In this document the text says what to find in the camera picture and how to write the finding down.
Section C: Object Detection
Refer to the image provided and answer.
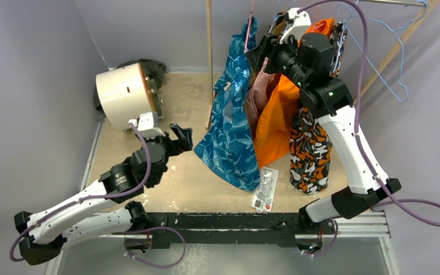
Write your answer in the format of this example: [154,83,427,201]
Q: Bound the blue patterned shorts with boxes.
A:
[194,18,261,191]

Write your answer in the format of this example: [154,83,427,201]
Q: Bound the pink wire hanger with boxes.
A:
[243,0,256,54]

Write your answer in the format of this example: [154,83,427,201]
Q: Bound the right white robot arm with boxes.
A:
[247,33,401,233]

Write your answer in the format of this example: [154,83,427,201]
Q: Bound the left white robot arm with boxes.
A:
[9,123,193,265]

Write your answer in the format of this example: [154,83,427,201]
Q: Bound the brown shorts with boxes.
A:
[264,13,287,36]

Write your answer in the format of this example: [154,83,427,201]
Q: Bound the pink shorts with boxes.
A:
[244,71,281,138]

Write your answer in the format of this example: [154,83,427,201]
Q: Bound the orange shorts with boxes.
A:
[253,17,335,169]

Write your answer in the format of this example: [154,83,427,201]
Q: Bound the camouflage patterned shorts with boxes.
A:
[290,18,337,195]

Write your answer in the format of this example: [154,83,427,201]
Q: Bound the dark green cloth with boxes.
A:
[93,58,167,112]

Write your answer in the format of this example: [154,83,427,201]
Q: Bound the wooden rack pole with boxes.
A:
[206,0,215,105]

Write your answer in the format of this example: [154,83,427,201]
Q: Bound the white cylindrical drum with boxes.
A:
[96,63,163,131]

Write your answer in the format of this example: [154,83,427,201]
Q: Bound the white printed card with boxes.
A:
[251,167,279,213]

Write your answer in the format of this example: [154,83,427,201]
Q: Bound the metal hanging rod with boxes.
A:
[359,0,427,7]

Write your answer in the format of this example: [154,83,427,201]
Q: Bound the wooden diagonal rack bar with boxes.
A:
[360,1,440,103]

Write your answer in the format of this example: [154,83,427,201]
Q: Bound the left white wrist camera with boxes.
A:
[128,111,166,139]

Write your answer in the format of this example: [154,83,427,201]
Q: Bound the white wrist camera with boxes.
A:
[280,7,312,44]
[128,111,166,139]

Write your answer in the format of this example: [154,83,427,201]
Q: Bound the blue wire hanger left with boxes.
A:
[268,0,285,34]

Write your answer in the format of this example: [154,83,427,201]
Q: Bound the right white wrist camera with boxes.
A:
[280,7,312,44]

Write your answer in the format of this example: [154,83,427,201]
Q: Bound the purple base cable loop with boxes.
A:
[123,226,188,269]

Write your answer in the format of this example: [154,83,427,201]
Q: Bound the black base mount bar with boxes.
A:
[148,212,335,249]

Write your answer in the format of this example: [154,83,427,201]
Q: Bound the empty blue wire hanger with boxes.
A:
[335,1,436,103]

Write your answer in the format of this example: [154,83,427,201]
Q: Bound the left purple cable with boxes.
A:
[9,123,152,262]

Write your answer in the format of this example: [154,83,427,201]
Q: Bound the aluminium frame rail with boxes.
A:
[45,117,399,275]

